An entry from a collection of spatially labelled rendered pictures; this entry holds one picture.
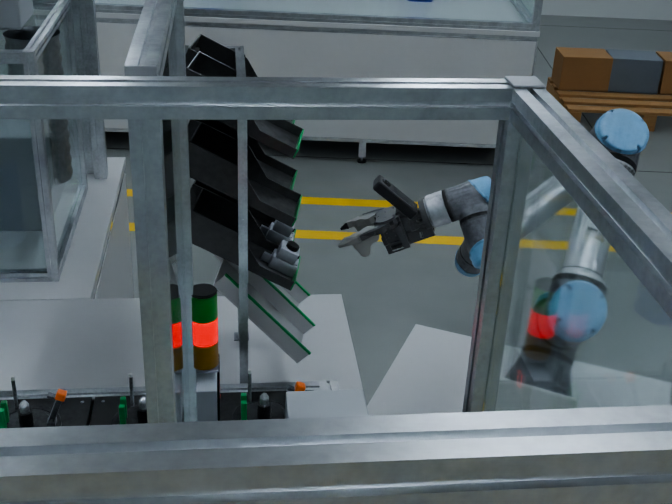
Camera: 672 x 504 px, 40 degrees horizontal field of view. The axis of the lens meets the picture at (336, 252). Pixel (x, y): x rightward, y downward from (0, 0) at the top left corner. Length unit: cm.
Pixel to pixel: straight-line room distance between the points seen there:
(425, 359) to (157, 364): 153
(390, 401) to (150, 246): 144
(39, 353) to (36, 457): 217
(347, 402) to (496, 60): 525
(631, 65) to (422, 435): 718
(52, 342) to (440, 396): 103
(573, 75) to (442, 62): 182
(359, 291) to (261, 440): 415
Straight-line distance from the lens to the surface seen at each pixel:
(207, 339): 169
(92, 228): 320
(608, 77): 752
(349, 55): 583
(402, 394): 237
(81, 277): 290
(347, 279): 464
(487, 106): 87
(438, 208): 205
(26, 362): 253
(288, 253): 213
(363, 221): 213
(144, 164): 93
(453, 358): 252
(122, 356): 251
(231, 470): 38
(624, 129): 215
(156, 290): 99
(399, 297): 451
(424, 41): 582
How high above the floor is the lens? 224
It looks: 27 degrees down
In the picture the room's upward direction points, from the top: 3 degrees clockwise
